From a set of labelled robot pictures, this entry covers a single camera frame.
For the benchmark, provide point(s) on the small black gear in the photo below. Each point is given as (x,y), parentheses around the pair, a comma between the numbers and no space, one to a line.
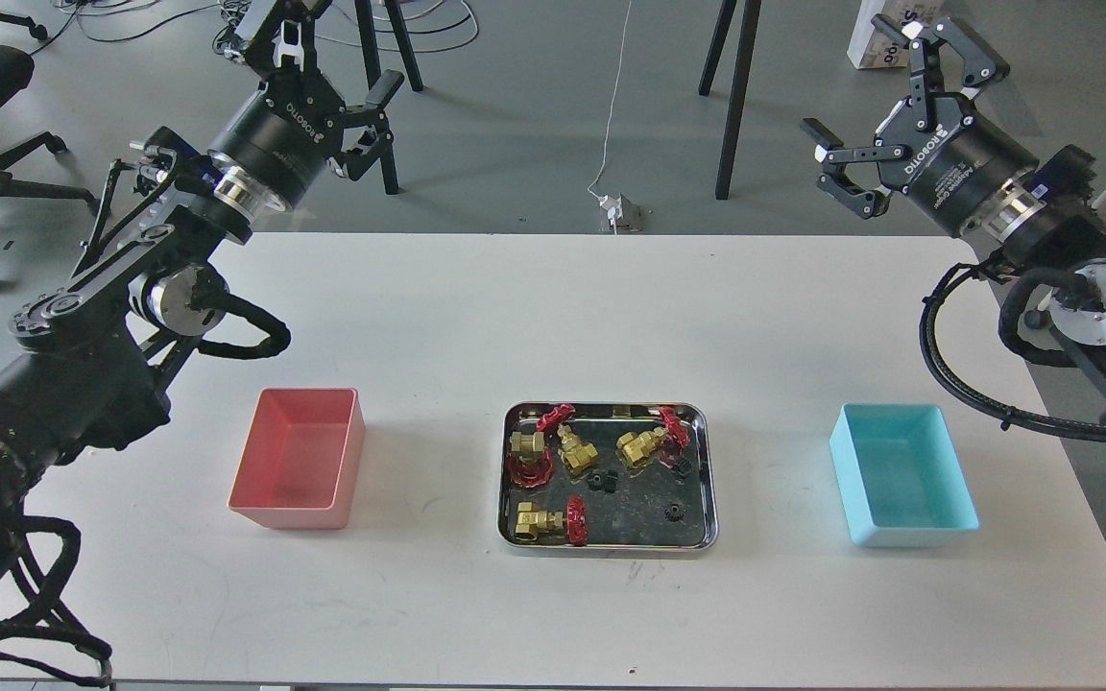
(603,480)
(675,512)

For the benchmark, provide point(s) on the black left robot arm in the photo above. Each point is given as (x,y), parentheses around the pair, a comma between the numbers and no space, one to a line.
(100,352)

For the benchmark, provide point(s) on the brass valve top middle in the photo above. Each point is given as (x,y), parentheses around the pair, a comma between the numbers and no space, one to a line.
(577,456)

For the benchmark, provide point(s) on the black gear under valve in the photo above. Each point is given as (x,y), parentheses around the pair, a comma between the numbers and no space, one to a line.
(682,467)

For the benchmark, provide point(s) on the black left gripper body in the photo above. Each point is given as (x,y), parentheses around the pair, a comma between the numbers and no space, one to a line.
(283,136)

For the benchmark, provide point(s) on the white cardboard box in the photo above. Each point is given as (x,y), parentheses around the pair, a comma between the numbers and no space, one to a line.
(868,47)

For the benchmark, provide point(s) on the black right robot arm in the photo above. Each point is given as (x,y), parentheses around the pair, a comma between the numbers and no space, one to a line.
(1051,245)

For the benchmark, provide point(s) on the pink plastic box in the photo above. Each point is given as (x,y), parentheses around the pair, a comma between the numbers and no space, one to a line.
(298,468)

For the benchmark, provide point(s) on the light blue plastic box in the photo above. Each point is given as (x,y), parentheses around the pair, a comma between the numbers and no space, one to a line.
(900,480)

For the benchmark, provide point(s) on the brass valve top right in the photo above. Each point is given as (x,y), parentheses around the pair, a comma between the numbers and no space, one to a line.
(666,439)

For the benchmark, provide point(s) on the white power adapter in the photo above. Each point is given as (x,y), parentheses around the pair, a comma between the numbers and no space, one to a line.
(619,215)

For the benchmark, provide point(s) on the black table leg right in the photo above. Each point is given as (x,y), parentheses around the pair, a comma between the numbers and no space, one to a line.
(742,69)

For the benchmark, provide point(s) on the brass valve bottom left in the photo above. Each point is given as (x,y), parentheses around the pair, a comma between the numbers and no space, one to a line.
(533,523)

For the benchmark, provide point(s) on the silver metal tray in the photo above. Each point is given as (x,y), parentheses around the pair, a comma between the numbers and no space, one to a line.
(631,518)

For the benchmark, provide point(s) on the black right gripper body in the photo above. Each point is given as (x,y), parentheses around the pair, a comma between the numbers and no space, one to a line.
(953,168)

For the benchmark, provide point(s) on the brass valve red handle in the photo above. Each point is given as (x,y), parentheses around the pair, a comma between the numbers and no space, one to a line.
(528,460)

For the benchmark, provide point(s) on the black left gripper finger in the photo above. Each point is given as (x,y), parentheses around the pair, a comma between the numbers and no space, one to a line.
(276,38)
(376,140)

